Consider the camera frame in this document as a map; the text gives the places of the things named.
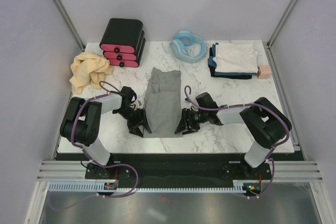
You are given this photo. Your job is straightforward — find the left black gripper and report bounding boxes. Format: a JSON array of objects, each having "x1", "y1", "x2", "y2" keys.
[{"x1": 114, "y1": 106, "x2": 151, "y2": 138}]

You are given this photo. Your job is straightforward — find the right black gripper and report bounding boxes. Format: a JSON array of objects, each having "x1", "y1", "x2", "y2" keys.
[{"x1": 175, "y1": 108, "x2": 208, "y2": 136}]

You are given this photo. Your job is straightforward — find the grey t shirt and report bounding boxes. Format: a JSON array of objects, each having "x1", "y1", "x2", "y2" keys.
[{"x1": 144, "y1": 68, "x2": 182, "y2": 138}]

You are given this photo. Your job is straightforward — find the yellow t shirt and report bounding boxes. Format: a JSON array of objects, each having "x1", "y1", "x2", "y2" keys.
[{"x1": 69, "y1": 52, "x2": 113, "y2": 94}]

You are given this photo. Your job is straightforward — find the black pink drawer box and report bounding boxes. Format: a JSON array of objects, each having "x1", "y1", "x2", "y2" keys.
[{"x1": 99, "y1": 18, "x2": 146, "y2": 68}]

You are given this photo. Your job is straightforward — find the light blue headphones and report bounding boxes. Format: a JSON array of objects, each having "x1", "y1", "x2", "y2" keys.
[{"x1": 170, "y1": 30, "x2": 206, "y2": 63}]

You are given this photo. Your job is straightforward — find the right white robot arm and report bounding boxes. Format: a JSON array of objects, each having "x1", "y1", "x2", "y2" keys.
[{"x1": 175, "y1": 92, "x2": 292, "y2": 179}]

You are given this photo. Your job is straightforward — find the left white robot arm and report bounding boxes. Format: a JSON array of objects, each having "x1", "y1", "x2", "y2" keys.
[{"x1": 60, "y1": 86, "x2": 152, "y2": 178}]

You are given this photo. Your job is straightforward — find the white blue folded t shirt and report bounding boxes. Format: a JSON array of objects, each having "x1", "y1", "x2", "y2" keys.
[{"x1": 207, "y1": 42, "x2": 258, "y2": 80}]

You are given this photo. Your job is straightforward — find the pink cube power strip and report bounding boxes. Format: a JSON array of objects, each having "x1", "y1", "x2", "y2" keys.
[{"x1": 257, "y1": 65, "x2": 272, "y2": 79}]

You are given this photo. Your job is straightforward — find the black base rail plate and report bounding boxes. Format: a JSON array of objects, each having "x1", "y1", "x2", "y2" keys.
[{"x1": 56, "y1": 152, "x2": 272, "y2": 189}]

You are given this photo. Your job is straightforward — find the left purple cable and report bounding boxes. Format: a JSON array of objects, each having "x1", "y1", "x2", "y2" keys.
[{"x1": 48, "y1": 81, "x2": 140, "y2": 211}]

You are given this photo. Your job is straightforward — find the light blue cable duct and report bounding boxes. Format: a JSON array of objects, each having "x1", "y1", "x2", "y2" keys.
[{"x1": 48, "y1": 182, "x2": 246, "y2": 194}]

